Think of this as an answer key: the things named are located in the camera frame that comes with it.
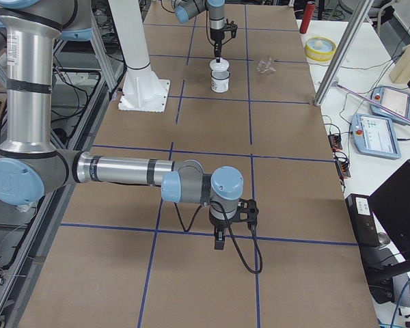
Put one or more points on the far blue teach pendant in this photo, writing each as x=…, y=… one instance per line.
x=393, y=99

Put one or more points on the white cup lid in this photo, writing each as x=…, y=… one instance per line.
x=219, y=65

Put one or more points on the black box with label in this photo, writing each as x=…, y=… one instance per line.
x=362, y=220

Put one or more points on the black orange connector block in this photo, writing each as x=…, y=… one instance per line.
x=335, y=141
x=342, y=166

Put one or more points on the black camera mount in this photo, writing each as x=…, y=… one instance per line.
x=231, y=27
x=246, y=212

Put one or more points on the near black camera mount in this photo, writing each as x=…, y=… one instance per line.
x=246, y=212

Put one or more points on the blue teach pendant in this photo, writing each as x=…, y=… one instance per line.
x=375, y=136
x=393, y=99

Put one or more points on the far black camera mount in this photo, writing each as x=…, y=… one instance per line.
x=231, y=27

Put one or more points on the black monitor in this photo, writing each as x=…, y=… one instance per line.
x=391, y=206

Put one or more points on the near blue teach pendant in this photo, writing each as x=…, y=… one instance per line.
x=375, y=136

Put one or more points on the red cylinder can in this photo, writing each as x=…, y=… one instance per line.
x=307, y=16

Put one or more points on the white enamel patterned cup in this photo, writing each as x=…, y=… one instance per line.
x=220, y=81

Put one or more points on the aluminium frame post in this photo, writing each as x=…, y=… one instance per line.
x=345, y=43

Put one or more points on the yellow tape roll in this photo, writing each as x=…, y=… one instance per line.
x=320, y=49

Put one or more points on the white camera pole base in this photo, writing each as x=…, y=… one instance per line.
x=142, y=89

